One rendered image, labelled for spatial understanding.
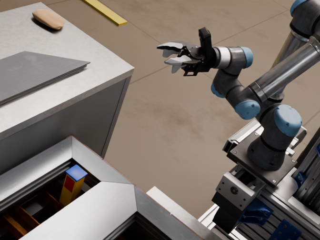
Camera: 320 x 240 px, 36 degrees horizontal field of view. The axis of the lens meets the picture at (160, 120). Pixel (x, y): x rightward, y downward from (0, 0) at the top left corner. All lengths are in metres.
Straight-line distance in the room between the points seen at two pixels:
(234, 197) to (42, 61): 0.93
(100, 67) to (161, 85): 1.98
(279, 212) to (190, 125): 1.84
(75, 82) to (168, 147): 1.61
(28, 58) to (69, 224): 0.69
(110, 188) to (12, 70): 0.58
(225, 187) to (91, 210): 0.54
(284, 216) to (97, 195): 0.75
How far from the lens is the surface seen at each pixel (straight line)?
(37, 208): 2.01
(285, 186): 2.13
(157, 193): 2.20
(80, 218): 1.77
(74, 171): 1.87
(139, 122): 3.62
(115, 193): 1.87
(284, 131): 1.91
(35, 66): 2.01
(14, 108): 1.83
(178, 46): 1.61
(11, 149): 1.85
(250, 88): 1.70
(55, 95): 1.92
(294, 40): 1.86
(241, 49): 1.73
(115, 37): 4.50
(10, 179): 1.84
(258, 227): 2.16
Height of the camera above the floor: 2.23
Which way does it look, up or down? 37 degrees down
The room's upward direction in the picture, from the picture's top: 22 degrees clockwise
